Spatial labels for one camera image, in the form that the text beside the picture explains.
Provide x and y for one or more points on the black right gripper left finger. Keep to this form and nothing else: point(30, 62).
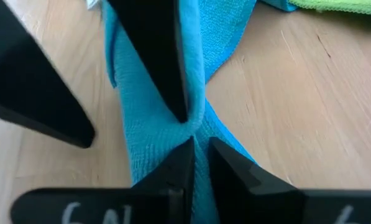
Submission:
point(126, 205)

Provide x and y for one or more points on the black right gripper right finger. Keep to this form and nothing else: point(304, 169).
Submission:
point(266, 202)

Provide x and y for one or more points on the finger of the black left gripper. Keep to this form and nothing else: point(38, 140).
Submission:
point(23, 74)
point(154, 46)

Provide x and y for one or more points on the blue microfiber towel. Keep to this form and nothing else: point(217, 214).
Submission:
point(148, 130)
point(278, 4)

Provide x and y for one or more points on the green microfiber towel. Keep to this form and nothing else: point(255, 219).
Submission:
point(343, 7)

